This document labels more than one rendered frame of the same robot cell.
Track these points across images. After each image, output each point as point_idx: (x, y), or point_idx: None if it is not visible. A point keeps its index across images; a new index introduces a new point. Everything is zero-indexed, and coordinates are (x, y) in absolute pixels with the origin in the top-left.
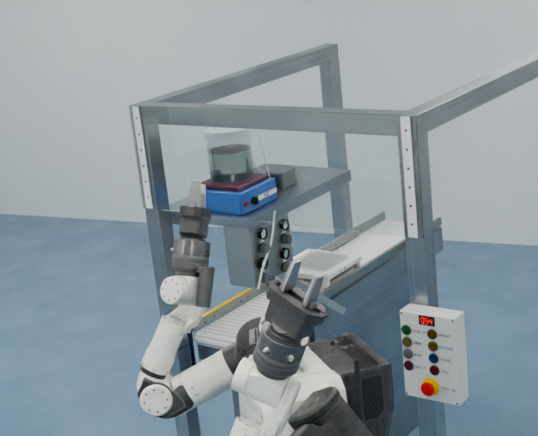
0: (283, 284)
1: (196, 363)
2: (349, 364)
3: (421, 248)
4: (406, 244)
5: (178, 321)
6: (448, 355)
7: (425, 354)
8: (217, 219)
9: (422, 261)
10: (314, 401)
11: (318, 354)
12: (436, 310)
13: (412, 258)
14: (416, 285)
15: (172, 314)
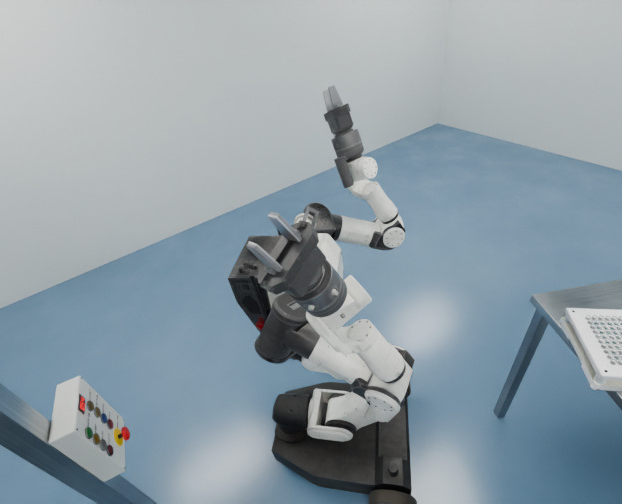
0: (341, 100)
1: (345, 357)
2: (269, 242)
3: (3, 388)
4: None
5: (353, 336)
6: (100, 402)
7: (101, 426)
8: None
9: (15, 397)
10: (319, 214)
11: None
12: (64, 402)
13: (9, 408)
14: (33, 422)
15: (356, 341)
